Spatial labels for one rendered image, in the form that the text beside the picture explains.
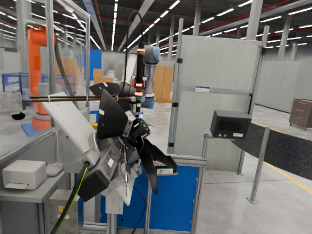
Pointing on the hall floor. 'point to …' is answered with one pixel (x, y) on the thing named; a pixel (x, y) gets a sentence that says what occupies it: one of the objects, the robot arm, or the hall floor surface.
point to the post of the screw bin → (147, 208)
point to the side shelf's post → (40, 218)
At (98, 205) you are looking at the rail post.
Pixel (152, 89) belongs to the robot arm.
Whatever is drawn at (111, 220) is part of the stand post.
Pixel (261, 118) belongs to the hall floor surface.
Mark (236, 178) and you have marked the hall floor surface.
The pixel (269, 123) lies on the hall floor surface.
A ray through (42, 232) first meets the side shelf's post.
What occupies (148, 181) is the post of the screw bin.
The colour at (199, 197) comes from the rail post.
